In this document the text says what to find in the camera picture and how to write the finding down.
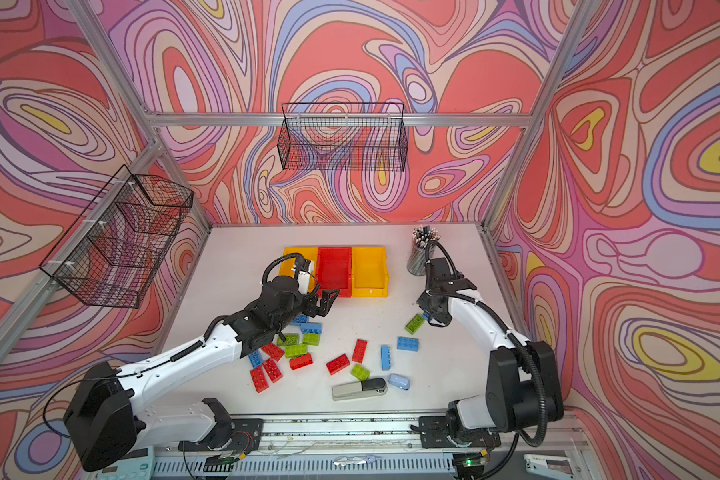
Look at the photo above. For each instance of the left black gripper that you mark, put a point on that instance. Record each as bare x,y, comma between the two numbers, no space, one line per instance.
313,310

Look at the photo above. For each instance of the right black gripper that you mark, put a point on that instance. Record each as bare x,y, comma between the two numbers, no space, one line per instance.
423,302

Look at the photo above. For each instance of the green lego brick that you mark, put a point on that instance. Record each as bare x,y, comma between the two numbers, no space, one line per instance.
290,339
415,324
360,372
311,339
295,350

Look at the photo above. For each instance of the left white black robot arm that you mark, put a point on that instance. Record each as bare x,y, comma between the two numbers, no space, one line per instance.
113,410

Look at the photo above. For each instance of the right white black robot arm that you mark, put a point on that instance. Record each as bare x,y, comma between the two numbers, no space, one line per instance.
522,391

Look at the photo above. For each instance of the red plastic bin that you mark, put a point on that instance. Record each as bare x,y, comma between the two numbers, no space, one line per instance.
334,268

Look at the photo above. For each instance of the left yellow plastic bin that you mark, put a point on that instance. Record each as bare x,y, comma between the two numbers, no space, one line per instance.
287,268

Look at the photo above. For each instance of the yellow plastic bin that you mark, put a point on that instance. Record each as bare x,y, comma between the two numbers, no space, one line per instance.
370,277
287,268

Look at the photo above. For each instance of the red lego brick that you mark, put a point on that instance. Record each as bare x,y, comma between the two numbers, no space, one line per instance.
337,364
272,370
259,379
359,350
300,362
273,351

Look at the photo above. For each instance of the mesh cup of pencils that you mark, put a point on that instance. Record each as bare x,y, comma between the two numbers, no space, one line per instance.
421,236

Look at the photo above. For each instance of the right yellow plastic bin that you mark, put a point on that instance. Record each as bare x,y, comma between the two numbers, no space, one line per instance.
370,277

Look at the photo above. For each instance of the light blue computer mouse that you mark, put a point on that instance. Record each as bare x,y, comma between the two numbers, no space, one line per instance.
399,381

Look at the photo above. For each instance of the grey black stapler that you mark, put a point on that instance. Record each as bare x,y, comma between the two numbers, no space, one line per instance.
369,388

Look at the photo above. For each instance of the white label device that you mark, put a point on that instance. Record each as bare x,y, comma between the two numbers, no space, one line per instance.
549,466

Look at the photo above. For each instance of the white calculator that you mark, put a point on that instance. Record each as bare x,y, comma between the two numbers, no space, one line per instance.
136,465

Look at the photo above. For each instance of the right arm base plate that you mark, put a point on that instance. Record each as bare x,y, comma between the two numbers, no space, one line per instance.
441,432

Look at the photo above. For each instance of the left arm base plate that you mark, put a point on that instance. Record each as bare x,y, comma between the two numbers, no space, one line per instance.
243,435

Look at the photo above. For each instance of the back black wire basket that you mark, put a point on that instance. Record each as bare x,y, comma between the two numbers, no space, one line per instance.
343,136

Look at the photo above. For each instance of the black wire basket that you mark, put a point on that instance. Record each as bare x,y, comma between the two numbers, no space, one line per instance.
136,219
343,136

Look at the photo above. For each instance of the left black wire basket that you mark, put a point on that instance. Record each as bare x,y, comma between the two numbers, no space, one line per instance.
136,219

